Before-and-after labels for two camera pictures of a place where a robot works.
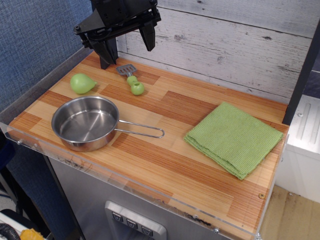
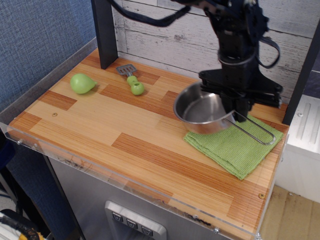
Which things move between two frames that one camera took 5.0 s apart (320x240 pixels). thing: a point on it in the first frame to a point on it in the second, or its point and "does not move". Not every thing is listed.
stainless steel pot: [88, 123] to [202, 110]
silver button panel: [125, 224] does not move
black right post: [303, 80] does not move
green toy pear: [80, 83] does not move
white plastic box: [299, 171] does not move
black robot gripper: [112, 18] to [241, 85]
